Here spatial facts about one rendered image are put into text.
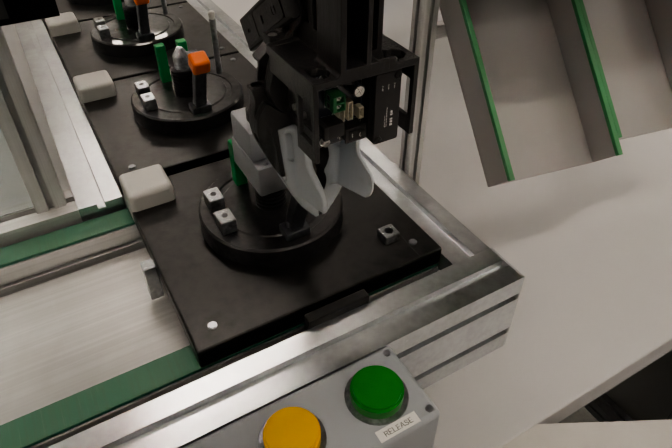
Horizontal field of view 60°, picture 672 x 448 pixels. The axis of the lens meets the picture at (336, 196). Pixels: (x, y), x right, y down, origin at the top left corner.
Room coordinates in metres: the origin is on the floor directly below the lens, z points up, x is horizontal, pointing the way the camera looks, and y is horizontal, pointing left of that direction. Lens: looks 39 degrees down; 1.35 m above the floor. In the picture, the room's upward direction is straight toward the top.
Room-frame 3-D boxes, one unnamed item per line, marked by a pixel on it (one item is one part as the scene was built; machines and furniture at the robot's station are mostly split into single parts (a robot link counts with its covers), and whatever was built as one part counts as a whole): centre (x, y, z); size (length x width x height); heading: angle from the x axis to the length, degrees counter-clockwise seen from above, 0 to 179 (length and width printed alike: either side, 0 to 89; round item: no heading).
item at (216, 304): (0.44, 0.06, 0.96); 0.24 x 0.24 x 0.02; 30
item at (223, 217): (0.40, 0.10, 1.00); 0.02 x 0.01 x 0.02; 30
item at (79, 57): (0.87, 0.31, 1.01); 0.24 x 0.24 x 0.13; 30
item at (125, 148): (0.66, 0.19, 1.01); 0.24 x 0.24 x 0.13; 30
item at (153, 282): (0.38, 0.17, 0.95); 0.01 x 0.01 x 0.04; 30
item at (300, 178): (0.33, 0.02, 1.10); 0.06 x 0.03 x 0.09; 30
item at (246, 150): (0.45, 0.07, 1.06); 0.08 x 0.04 x 0.07; 30
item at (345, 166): (0.34, -0.01, 1.10); 0.06 x 0.03 x 0.09; 30
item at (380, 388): (0.24, -0.03, 0.96); 0.04 x 0.04 x 0.02
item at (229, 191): (0.44, 0.06, 0.98); 0.14 x 0.14 x 0.02
